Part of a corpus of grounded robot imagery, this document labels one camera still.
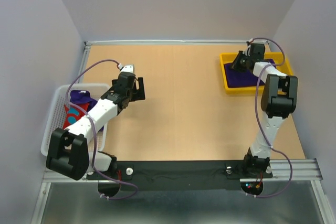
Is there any purple towel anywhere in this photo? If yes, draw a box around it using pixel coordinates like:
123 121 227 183
223 59 276 88
70 90 98 112

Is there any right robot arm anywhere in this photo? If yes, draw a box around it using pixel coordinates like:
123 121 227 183
231 39 298 177

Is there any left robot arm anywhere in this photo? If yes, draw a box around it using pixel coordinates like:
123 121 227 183
46 72 145 180

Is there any yellow plastic tray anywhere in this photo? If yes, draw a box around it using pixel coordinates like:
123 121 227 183
219 52 293 95

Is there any red blue patterned towel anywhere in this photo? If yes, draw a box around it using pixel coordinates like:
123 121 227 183
62 105 86 129

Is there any white plastic basket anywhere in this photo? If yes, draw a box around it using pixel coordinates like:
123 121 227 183
40 83 110 156

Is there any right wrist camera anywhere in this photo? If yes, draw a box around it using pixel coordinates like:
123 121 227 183
243 39 254 57

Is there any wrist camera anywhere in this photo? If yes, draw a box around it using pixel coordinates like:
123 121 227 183
117 63 135 74
243 39 254 57

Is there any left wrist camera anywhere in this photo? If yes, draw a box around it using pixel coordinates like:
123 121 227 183
117 63 135 74

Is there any aluminium back rail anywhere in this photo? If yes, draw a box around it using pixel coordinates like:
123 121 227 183
84 39 271 46

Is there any aluminium rail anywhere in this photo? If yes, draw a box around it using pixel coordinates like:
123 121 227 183
42 159 323 183
84 39 271 46

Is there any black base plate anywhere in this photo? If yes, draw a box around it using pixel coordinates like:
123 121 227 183
87 160 272 192

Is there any aluminium front rail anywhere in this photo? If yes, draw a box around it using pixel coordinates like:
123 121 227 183
42 159 323 183

